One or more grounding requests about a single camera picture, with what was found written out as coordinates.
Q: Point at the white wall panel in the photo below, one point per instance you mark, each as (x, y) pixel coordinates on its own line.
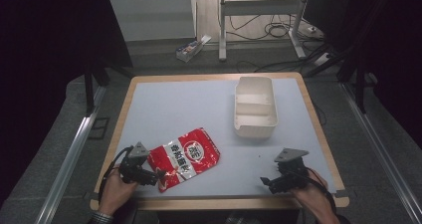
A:
(152, 15)

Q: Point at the aluminium floor rail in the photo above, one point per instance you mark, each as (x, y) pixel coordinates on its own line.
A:
(381, 147)
(66, 166)

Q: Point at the white power strip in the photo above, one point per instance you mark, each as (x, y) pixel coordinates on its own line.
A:
(321, 59)

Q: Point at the red snack bag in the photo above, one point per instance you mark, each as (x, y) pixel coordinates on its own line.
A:
(184, 158)

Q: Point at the person's left hand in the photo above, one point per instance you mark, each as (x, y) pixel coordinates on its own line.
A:
(114, 192)

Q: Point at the black metal stand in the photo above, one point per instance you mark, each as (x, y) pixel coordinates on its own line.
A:
(89, 91)
(360, 88)

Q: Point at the white metal desk frame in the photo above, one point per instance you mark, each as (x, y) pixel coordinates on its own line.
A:
(262, 7)

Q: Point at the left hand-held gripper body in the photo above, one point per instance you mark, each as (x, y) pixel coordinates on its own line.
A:
(132, 166)

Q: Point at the dark floor plate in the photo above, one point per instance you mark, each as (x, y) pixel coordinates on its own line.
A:
(98, 128)

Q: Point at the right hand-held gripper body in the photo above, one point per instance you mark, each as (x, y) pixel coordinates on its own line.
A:
(292, 172)

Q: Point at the person's right hand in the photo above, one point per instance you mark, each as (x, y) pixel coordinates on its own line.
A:
(313, 195)

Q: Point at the white plastic divided bin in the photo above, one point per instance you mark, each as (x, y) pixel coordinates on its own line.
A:
(255, 106)

